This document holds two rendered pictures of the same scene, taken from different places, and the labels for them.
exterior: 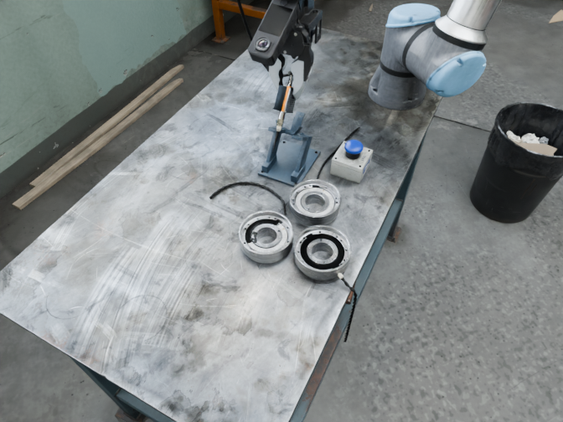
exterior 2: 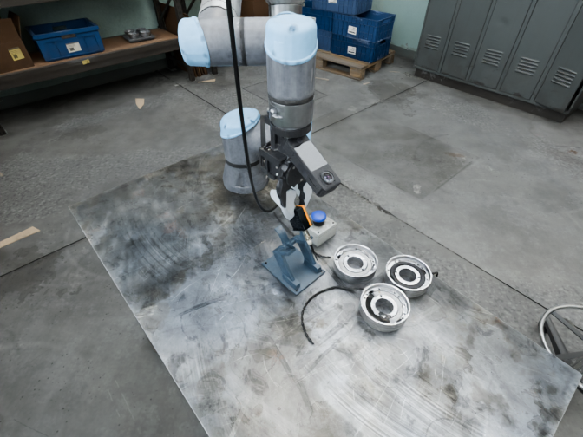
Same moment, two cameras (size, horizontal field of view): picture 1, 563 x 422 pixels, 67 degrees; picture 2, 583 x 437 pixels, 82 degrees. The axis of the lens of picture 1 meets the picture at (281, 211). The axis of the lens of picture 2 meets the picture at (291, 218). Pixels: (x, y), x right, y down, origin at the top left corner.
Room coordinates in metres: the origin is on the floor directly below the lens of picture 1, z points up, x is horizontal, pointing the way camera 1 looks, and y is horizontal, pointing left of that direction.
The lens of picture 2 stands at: (0.54, 0.48, 1.47)
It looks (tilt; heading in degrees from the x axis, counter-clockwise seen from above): 43 degrees down; 290
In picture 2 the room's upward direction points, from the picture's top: straight up
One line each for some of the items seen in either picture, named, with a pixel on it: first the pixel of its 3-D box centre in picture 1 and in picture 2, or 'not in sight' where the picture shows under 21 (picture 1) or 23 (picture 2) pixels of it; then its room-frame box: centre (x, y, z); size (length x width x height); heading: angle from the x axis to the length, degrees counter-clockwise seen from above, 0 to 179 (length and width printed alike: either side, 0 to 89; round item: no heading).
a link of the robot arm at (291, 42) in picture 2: not in sight; (291, 59); (0.73, -0.03, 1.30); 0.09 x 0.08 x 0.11; 113
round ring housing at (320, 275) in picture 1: (322, 254); (406, 277); (0.45, -0.07, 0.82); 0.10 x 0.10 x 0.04
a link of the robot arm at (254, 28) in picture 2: not in sight; (278, 42); (0.78, -0.11, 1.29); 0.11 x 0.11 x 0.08; 23
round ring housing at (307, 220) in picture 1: (314, 203); (354, 264); (0.58, -0.07, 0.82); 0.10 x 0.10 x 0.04
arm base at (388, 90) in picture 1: (400, 77); (245, 167); (1.00, -0.32, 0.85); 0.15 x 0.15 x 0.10
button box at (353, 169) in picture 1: (352, 160); (317, 226); (0.71, -0.16, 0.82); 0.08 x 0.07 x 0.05; 152
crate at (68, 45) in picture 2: not in sight; (67, 39); (3.64, -1.98, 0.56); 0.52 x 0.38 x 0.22; 59
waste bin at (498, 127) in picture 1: (519, 167); not in sight; (1.30, -1.01, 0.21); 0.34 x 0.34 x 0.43
